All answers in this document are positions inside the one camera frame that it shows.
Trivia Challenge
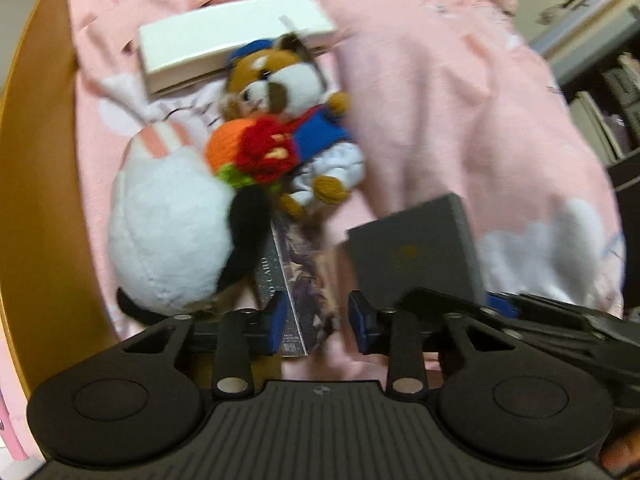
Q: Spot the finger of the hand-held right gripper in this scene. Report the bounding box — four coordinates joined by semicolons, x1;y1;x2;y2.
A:
396;286;640;387
486;290;640;352

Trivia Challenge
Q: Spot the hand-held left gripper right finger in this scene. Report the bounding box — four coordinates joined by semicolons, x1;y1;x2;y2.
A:
348;291;521;396

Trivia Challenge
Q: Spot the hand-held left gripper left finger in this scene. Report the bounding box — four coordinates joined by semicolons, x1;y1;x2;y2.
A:
120;292;292;397

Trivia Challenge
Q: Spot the purple card box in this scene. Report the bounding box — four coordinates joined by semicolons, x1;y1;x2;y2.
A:
252;215;341;358

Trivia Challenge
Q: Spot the white striped plush toy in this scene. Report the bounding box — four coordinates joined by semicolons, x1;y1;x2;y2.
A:
95;77;273;326

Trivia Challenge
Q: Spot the red panda plush toy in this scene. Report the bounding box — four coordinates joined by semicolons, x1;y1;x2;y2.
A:
220;34;366;221

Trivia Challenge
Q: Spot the yellow storage box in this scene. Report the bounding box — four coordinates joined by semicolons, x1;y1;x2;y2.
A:
0;0;126;461

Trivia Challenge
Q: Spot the grey square box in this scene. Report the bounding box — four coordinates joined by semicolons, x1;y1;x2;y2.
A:
346;192;488;306

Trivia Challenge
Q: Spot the orange red knitted flower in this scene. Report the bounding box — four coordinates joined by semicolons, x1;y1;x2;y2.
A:
204;115;300;196

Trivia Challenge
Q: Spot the pink printed blanket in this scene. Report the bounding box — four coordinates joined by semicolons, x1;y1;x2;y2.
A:
62;0;628;386

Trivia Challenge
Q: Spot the row of books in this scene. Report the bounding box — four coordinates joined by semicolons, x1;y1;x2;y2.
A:
567;50;640;166

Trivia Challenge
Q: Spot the dark bookshelf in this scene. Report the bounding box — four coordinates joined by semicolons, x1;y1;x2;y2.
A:
530;7;640;321

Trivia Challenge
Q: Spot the white long box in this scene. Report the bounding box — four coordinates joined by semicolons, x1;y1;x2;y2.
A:
137;0;336;98

